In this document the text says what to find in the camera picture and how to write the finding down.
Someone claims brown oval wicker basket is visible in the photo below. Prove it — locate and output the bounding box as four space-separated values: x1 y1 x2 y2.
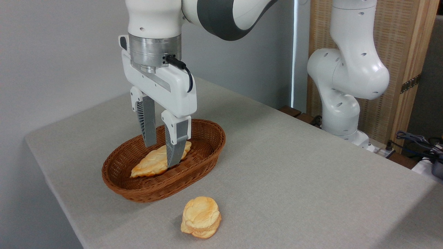
102 119 226 203

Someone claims round golden bread piece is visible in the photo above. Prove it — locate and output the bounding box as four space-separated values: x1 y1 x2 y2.
180 196 222 239

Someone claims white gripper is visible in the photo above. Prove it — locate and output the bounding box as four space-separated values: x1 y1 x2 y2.
119 34 197 168

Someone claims dark brown wooden ledge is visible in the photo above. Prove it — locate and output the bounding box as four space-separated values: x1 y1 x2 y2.
279 105 323 129

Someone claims wooden woven screen panel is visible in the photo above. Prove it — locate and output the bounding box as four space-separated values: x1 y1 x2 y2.
307 0 440 153

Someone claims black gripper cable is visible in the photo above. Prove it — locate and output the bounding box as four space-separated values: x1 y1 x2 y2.
165 54 194 93

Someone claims flat golden bread piece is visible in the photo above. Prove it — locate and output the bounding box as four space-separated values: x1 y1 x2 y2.
130 141 192 178

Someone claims white vertical wall trim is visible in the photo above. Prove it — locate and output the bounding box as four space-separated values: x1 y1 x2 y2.
291 0 299 109

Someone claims dark grey box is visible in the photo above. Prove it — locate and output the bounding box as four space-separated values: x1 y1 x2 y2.
431 156 443 180

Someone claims blue grey cable bundle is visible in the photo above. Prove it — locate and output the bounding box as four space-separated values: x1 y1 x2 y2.
396 130 443 160

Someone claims white cloth-like object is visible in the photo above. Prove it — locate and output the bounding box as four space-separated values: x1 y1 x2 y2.
411 156 443 185

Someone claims dark metal hinge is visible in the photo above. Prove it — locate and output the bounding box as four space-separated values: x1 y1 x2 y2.
400 73 422 94

